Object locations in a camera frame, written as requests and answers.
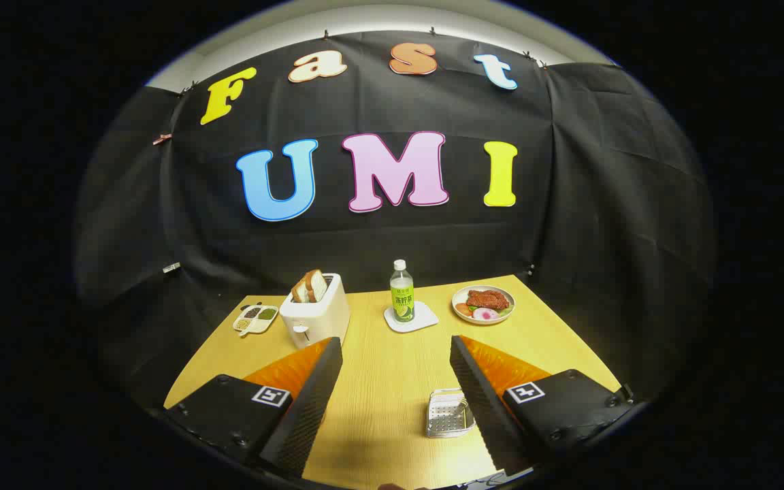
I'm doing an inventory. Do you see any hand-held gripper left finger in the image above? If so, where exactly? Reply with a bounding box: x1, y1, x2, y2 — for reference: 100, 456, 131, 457
164, 336, 344, 478

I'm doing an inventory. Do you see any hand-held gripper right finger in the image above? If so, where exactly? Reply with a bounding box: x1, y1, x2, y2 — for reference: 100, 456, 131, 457
449, 335, 636, 477

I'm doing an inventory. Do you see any white toaster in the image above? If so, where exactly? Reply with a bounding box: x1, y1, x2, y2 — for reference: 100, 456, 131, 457
279, 273, 351, 349

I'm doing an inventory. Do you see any white divided seasoning dish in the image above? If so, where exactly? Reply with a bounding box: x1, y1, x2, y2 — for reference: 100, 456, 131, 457
233, 303, 279, 336

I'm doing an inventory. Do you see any white square coaster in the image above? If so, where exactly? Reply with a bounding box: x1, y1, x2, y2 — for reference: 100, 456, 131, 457
384, 301, 440, 333

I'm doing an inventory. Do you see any brown meat piece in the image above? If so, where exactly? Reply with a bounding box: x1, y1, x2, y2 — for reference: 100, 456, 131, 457
465, 289, 510, 312

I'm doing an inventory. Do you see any white food plate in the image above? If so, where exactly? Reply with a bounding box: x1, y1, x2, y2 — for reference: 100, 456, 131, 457
451, 284, 517, 325

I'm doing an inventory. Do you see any green label drink bottle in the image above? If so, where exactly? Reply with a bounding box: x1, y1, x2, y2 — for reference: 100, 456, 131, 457
390, 259, 415, 323

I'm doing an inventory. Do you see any metal wire cutlery basket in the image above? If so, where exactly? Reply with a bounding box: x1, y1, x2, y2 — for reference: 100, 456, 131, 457
425, 388, 476, 438

